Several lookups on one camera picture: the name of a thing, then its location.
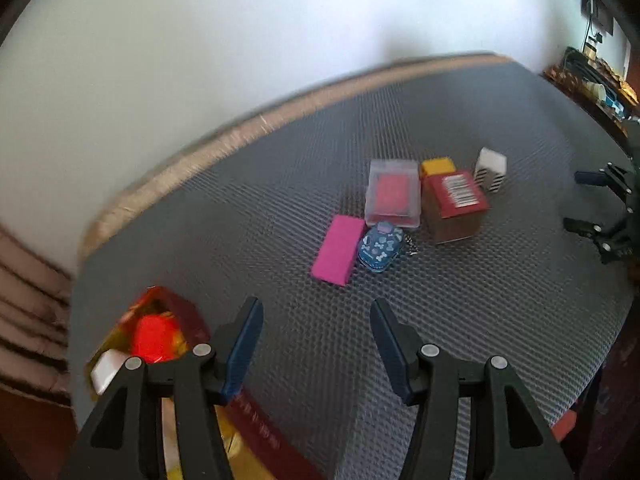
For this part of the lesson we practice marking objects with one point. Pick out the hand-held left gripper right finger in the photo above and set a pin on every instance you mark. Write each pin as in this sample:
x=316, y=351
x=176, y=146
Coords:
x=390, y=350

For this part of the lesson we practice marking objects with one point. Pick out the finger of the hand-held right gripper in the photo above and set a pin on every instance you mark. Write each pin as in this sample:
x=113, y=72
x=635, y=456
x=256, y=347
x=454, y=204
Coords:
x=580, y=226
x=590, y=177

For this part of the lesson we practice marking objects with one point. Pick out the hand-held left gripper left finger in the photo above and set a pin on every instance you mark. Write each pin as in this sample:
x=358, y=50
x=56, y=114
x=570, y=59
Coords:
x=242, y=355

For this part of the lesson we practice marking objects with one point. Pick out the red tin box gold interior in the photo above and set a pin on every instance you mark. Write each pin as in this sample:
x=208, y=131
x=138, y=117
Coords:
x=260, y=430

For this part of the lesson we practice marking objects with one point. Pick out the orange-red rounded case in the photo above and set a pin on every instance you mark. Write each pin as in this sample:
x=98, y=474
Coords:
x=152, y=337

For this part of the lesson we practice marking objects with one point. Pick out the white cube black stripes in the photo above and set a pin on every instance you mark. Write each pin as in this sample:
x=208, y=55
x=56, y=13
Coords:
x=490, y=165

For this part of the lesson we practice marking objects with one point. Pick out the pink rectangular box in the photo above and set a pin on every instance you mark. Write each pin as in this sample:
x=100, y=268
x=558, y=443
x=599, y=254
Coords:
x=337, y=250

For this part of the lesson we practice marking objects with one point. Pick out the red cardboard box white label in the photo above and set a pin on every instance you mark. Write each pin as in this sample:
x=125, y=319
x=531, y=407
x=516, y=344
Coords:
x=450, y=210

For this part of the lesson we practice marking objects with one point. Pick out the small white box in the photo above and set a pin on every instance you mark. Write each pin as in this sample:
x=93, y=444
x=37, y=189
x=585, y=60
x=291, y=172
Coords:
x=107, y=370

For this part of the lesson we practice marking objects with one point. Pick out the yellow red-striped box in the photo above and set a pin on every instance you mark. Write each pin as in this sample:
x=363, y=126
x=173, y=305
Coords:
x=437, y=166

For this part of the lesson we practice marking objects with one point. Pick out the clear case with red insert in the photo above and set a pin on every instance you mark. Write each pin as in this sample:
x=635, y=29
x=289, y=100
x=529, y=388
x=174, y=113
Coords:
x=392, y=195

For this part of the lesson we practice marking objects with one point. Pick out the wooden side table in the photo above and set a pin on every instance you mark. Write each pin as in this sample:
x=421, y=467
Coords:
x=595, y=105

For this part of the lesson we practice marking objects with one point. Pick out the grey mesh mat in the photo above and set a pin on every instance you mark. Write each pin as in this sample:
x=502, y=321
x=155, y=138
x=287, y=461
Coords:
x=500, y=310

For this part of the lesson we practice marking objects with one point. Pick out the black wall-mounted device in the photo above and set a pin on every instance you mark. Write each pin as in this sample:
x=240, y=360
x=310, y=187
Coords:
x=597, y=10

